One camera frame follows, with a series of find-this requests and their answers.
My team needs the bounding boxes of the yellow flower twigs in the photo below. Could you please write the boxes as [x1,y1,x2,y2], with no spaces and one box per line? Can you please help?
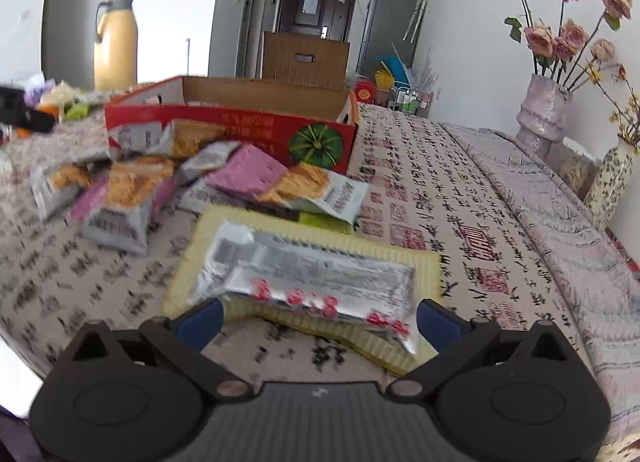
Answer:
[585,62,640,150]

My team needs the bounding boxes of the pink ceramic vase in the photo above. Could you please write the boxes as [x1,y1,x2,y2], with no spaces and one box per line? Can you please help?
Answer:
[515,73,573,158]

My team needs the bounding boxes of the grey refrigerator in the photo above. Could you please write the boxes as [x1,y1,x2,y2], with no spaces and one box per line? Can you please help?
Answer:
[356,0,430,80]

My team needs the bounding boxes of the red cardboard box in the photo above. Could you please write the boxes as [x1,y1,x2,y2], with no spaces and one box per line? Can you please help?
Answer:
[103,75,360,175]

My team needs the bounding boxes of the cream rubber glove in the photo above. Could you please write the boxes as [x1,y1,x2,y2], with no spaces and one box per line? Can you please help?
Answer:
[47,82,76,105]

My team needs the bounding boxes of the blue plastic dustpan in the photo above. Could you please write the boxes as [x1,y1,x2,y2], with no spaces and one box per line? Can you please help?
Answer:
[376,58,411,88]

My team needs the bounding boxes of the large silver yellow-edged snack packet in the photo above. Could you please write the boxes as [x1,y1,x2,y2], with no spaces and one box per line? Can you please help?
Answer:
[162,205,443,377]

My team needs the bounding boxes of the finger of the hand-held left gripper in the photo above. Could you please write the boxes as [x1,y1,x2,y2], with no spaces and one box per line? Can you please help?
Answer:
[22,109,57,134]

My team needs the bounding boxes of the small red gift box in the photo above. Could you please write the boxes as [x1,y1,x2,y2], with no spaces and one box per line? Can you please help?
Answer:
[354,78,377,104]

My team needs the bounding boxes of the white folded umbrella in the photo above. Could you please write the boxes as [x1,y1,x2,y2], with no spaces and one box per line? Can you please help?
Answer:
[404,0,431,43]

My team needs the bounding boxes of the pale purple dried plant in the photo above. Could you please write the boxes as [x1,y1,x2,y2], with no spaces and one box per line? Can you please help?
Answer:
[410,49,441,93]

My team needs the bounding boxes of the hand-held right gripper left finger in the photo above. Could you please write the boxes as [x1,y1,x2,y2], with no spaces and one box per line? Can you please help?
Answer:
[59,298,255,404]

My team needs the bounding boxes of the calligraphy print tablecloth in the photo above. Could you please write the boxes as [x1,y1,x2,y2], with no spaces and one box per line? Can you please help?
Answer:
[0,92,640,462]

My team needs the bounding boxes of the large pink snack packet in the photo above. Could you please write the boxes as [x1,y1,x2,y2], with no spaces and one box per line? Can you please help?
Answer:
[205,142,290,199]

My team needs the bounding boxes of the floral patterned vase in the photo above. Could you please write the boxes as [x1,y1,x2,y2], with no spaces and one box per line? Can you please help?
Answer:
[584,137,633,233]

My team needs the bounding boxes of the green white snack packet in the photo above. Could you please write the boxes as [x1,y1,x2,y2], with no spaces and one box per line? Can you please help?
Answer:
[299,212,356,235]

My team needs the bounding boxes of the pale pink patterned cloth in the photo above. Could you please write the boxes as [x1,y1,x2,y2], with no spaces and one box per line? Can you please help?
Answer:
[445,122,640,443]

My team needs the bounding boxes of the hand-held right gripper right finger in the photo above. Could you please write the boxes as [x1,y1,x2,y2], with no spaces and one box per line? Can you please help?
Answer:
[387,298,583,404]

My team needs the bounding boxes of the dark brown door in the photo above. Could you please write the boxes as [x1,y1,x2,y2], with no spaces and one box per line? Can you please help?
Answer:
[276,0,361,43]

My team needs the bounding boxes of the small pink snack packet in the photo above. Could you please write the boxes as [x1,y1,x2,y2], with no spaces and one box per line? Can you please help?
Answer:
[69,174,111,223]

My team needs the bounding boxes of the purple tissue pack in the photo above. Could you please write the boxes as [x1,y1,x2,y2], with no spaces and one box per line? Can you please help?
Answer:
[22,73,57,107]

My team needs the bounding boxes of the pile of white snack packets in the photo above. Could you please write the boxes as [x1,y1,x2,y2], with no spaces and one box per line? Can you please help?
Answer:
[30,119,371,255]

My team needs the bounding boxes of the wooden chair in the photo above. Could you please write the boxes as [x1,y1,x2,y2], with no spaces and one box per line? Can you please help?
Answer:
[262,31,351,90]

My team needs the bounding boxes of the wire rack with bottles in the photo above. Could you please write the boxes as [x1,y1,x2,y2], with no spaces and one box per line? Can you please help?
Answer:
[390,82,433,115]

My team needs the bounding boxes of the yellow thermos jug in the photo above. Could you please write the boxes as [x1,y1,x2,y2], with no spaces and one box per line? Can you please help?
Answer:
[94,0,139,91]

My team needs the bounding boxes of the bunch of pink roses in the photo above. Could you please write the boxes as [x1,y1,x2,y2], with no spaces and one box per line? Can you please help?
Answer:
[497,0,633,88]

